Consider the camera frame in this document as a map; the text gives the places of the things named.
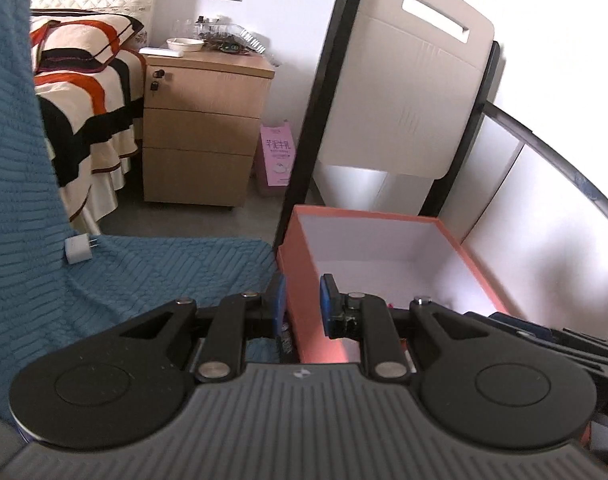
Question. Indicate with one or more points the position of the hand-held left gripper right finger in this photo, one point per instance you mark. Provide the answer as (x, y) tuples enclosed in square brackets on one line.
[(328, 301)]

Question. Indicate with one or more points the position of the white black framed chair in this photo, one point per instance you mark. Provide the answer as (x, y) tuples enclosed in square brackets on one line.
[(403, 85)]

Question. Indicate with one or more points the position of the white charger plug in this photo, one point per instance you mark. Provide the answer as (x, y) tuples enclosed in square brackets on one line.
[(79, 250)]

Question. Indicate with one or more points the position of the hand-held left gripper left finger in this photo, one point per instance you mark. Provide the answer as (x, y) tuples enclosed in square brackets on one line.
[(276, 296)]

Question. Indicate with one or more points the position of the clear drinking glass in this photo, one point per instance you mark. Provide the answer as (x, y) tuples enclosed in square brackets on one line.
[(184, 29)]

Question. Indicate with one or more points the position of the nightstand keys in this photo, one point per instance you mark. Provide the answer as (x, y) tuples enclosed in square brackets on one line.
[(157, 80)]

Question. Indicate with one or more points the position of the orange box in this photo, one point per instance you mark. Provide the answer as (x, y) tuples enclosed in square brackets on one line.
[(383, 240)]

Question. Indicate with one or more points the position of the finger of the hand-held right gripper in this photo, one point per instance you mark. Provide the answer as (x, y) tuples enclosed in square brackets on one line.
[(521, 324)]

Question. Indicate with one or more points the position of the striped pillow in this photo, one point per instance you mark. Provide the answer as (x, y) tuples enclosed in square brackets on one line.
[(84, 35)]

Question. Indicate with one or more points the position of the wooden nightstand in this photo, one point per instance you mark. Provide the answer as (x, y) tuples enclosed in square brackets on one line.
[(199, 130)]

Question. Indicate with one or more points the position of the blue knitted cloth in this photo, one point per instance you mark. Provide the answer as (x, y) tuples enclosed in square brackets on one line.
[(109, 280)]

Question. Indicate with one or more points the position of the white bowl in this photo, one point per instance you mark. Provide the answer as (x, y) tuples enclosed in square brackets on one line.
[(185, 45)]

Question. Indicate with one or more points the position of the pink milk carton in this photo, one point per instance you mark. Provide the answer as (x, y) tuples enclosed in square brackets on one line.
[(278, 157)]

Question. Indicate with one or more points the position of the flat white case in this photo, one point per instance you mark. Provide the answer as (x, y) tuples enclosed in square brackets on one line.
[(161, 52)]

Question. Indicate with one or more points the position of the striped bedspread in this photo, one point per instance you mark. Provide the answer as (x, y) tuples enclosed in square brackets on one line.
[(84, 110)]

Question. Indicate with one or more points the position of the clear plastic tray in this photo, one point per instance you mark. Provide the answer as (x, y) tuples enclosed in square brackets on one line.
[(231, 37)]

